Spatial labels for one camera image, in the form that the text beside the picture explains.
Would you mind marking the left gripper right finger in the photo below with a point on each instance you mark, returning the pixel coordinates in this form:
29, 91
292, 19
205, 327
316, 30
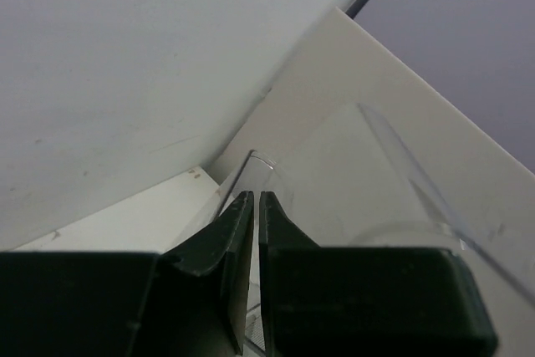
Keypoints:
364, 301

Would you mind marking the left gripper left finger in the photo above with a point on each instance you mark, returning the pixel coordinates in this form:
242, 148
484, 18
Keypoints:
189, 301

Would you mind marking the clear acrylic box cover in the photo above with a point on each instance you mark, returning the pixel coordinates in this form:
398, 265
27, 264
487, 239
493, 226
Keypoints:
353, 183

